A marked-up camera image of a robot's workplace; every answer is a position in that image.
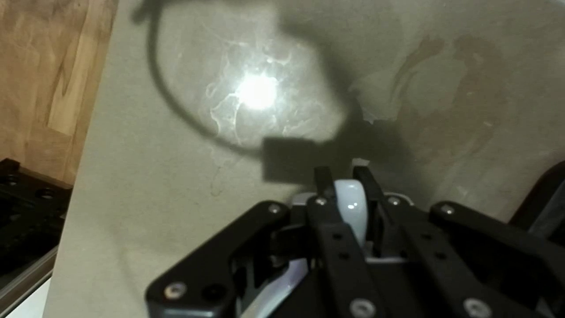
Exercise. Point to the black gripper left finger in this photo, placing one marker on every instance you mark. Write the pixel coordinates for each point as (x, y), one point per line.
(302, 259)

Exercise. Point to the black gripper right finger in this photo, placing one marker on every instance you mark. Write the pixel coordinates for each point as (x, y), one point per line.
(476, 265)

